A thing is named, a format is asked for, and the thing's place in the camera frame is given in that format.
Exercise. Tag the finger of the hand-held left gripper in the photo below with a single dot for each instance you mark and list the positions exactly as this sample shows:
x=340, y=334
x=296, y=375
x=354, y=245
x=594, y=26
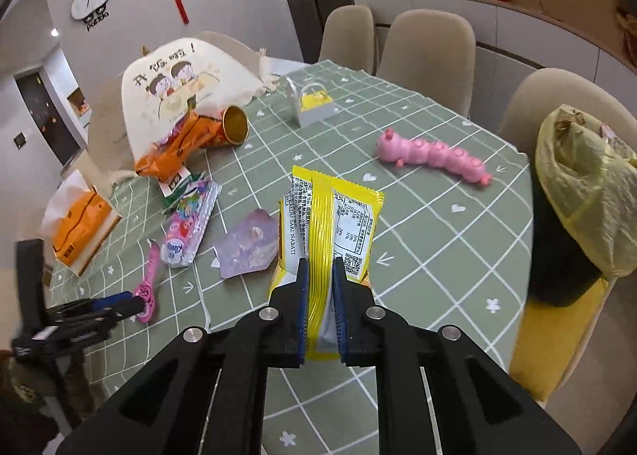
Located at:
x=99, y=320
x=117, y=301

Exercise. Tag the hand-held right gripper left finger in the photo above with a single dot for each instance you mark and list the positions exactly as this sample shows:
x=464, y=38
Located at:
x=301, y=325

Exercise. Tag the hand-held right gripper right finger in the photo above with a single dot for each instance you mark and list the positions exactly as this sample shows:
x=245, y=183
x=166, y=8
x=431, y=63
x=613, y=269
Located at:
x=341, y=330

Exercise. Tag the pink stick wrapper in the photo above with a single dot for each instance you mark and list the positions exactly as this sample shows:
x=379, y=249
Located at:
x=148, y=286

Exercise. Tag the yellow snack packet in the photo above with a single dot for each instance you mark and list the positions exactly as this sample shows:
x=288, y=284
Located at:
x=318, y=236

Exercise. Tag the purple clear packet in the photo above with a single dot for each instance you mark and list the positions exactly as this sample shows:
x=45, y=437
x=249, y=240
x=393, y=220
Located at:
x=246, y=246

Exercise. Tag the pink printed tube wrapper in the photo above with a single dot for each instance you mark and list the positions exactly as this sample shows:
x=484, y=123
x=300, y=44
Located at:
x=191, y=221

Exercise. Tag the green and white packet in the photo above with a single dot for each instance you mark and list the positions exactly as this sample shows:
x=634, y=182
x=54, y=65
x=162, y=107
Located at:
x=174, y=185

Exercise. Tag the orange snack bag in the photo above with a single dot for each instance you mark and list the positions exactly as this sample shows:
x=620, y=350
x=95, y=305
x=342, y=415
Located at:
x=174, y=151

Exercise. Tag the gold cylinder can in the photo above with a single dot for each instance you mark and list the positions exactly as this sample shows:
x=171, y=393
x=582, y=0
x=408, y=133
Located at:
x=234, y=124

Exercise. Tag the dark trash bin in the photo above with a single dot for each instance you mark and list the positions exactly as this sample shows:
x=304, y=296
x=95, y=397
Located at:
x=552, y=266

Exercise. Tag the yellow plastic trash bag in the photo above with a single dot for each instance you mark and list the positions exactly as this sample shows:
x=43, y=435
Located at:
x=587, y=186

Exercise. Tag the orange tissue box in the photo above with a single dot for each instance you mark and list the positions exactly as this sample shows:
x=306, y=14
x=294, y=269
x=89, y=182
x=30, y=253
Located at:
x=82, y=226

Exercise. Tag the green checked tablecloth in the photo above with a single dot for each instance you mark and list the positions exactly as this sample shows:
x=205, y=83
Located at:
x=423, y=246

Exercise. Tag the pink caterpillar toy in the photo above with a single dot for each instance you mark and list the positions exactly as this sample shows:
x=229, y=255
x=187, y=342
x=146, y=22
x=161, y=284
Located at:
x=433, y=154

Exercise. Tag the dark room door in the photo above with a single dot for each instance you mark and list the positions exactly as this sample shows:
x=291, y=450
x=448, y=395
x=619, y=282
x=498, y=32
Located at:
x=40, y=111

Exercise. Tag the grey toy basket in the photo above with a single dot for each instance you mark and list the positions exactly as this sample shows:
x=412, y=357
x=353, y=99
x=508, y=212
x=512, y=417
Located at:
x=313, y=109

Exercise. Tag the yellow seat cushion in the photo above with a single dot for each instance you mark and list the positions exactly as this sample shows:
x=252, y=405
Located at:
x=557, y=345

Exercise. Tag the white cartoon tote bag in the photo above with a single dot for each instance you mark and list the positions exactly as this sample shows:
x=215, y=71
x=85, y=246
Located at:
x=164, y=87

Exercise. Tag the beige dining chair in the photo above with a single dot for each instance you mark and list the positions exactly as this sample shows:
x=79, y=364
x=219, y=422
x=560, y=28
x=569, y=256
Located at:
x=423, y=52
x=348, y=37
x=527, y=101
x=236, y=44

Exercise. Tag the grey sideboard cabinet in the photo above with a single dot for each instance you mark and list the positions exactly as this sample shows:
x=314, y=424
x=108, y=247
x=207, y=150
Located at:
x=522, y=32

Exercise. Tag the wall switch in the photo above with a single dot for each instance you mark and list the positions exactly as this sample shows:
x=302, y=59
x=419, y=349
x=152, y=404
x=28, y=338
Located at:
x=20, y=140

